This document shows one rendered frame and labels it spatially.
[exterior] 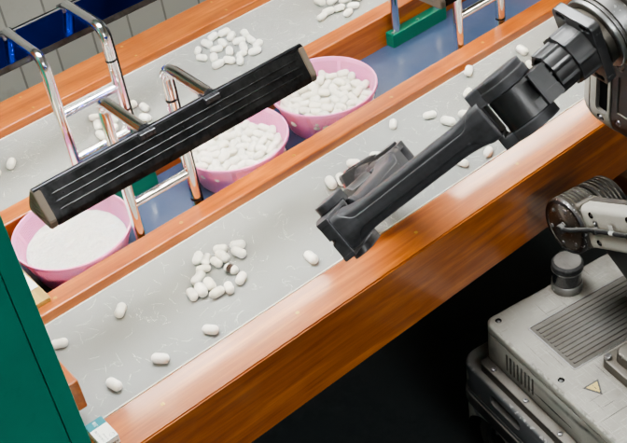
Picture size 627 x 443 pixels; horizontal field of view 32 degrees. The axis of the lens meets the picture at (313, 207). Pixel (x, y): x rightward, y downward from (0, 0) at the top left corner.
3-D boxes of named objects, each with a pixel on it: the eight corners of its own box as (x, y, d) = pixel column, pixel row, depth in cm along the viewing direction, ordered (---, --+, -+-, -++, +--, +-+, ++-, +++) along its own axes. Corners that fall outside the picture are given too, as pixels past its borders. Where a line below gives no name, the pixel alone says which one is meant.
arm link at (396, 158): (374, 246, 182) (332, 196, 182) (349, 265, 185) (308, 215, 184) (431, 169, 221) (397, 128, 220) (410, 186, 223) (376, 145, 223)
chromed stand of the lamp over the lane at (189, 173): (259, 258, 239) (222, 86, 211) (184, 307, 230) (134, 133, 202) (209, 221, 251) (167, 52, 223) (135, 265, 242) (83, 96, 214)
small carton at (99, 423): (120, 441, 193) (118, 434, 191) (104, 452, 191) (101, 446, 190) (103, 422, 197) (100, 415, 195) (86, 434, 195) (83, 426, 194)
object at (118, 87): (159, 183, 265) (114, 20, 237) (88, 224, 256) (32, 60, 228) (118, 152, 277) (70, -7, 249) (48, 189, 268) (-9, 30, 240)
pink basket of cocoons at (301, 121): (402, 113, 274) (399, 80, 268) (321, 162, 263) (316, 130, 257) (333, 76, 292) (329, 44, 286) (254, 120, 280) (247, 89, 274)
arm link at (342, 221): (334, 283, 177) (294, 235, 176) (355, 254, 189) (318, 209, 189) (558, 114, 158) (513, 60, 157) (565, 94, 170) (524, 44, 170)
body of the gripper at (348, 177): (336, 176, 232) (353, 171, 225) (371, 154, 236) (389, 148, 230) (351, 203, 233) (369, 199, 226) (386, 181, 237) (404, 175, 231)
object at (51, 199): (318, 80, 223) (313, 49, 219) (51, 231, 196) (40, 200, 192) (294, 66, 228) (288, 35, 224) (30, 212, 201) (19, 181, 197)
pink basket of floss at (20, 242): (154, 221, 254) (145, 188, 248) (123, 303, 233) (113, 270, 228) (46, 222, 259) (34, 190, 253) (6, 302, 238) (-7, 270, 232)
